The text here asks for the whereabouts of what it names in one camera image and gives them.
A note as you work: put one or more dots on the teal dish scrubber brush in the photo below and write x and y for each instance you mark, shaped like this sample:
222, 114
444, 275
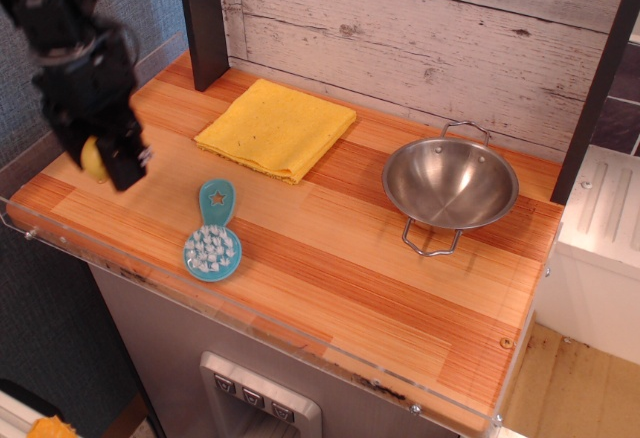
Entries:
213, 252

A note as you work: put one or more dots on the clear acrylic table guard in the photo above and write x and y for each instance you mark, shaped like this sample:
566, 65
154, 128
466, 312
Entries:
293, 280

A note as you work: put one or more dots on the yellow object bottom left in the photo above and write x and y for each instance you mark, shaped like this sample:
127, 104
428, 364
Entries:
51, 427

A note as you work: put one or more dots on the white toy cabinet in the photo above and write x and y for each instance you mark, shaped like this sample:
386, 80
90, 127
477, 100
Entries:
590, 288

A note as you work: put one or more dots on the dark left shelf post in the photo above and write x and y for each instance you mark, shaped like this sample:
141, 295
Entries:
207, 41

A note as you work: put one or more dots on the yellow toy potato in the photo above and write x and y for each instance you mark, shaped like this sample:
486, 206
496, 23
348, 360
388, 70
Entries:
91, 161

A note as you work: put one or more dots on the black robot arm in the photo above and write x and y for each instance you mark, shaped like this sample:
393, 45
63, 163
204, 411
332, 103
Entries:
51, 26

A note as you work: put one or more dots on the dark right shelf post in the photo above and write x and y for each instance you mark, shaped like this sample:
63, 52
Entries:
609, 62

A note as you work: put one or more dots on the grey toy dispenser panel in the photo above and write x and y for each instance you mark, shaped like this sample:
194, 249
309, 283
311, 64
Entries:
246, 404

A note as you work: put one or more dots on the dark shelf post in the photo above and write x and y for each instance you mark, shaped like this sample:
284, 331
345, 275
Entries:
207, 41
609, 62

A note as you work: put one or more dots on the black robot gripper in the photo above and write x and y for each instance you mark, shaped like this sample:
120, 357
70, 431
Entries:
85, 91

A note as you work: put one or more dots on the folded yellow cloth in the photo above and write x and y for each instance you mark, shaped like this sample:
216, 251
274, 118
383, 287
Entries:
276, 130

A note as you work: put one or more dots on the steel pan with handles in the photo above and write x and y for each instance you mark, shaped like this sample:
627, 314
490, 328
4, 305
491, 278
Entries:
454, 181

